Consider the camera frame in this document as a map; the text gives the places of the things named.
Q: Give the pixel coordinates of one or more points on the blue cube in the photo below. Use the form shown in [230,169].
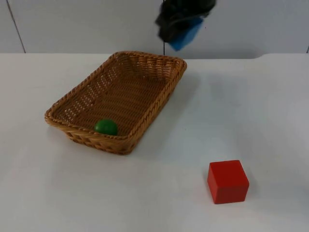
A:
[190,33]

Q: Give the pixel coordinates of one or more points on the green ball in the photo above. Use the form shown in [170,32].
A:
[105,126]

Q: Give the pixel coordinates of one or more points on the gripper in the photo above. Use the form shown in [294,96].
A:
[190,7]

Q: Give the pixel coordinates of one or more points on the red cube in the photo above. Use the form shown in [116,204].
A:
[228,181]

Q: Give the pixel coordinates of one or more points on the brown wicker basket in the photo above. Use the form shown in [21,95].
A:
[120,96]

